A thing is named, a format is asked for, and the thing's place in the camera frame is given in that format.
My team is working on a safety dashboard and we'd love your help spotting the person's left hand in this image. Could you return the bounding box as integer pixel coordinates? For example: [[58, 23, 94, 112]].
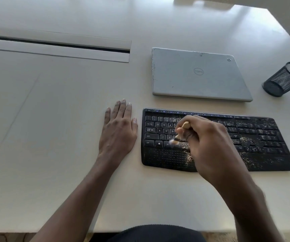
[[98, 99, 138, 159]]

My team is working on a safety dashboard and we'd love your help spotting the person's right hand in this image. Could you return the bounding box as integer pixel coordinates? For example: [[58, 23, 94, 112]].
[[175, 115, 256, 189]]

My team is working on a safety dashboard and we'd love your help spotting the small wooden brush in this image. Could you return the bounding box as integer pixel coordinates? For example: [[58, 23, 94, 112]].
[[169, 122, 190, 146]]

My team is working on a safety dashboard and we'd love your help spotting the black keyboard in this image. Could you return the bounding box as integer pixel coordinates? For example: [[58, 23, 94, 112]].
[[141, 108, 290, 173]]

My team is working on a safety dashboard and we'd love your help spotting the person's left forearm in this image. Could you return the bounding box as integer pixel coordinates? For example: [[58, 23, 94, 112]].
[[30, 153, 120, 242]]

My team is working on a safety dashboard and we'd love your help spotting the person's right forearm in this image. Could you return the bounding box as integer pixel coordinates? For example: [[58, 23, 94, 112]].
[[220, 178, 287, 242]]

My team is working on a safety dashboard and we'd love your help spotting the person's black clothing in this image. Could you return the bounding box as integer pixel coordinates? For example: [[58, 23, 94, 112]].
[[89, 224, 207, 242]]

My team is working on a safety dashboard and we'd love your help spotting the silver laptop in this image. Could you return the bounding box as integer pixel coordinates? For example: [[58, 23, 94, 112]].
[[151, 47, 253, 103]]

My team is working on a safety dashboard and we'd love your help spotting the black mesh pen holder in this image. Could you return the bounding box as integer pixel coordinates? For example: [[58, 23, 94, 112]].
[[262, 62, 290, 97]]

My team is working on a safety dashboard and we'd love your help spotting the grey desk cable slot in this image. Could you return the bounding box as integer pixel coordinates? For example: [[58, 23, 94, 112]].
[[0, 29, 132, 63]]

